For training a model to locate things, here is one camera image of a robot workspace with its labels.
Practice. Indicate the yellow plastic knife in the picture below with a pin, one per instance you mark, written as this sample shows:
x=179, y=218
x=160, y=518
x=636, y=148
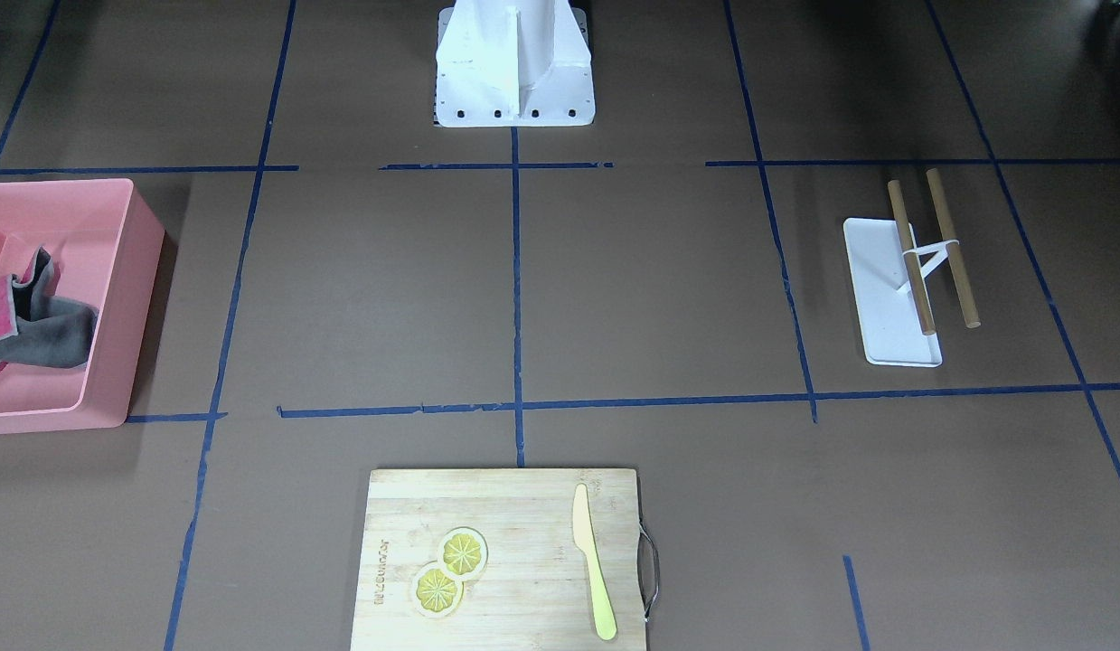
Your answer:
x=604, y=621

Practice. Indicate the lemon slice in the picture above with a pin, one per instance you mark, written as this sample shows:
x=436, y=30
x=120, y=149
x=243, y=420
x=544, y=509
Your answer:
x=434, y=594
x=463, y=553

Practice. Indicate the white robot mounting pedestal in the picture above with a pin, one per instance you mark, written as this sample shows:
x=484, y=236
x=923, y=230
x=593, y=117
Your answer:
x=514, y=64

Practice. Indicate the bamboo cutting board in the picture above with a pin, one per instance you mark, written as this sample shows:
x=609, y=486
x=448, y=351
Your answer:
x=533, y=594

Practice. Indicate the white towel rack stand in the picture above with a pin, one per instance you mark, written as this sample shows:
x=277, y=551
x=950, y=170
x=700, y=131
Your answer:
x=889, y=271

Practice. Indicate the pink and grey cloth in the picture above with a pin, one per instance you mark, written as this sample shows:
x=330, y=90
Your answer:
x=38, y=328

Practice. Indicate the lemon slice lower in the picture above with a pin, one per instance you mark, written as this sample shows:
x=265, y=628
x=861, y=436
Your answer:
x=434, y=594

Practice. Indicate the lemon slice upper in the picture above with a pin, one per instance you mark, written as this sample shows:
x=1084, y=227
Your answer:
x=463, y=553

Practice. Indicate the pink plastic bin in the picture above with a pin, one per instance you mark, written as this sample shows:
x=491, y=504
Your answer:
x=106, y=243

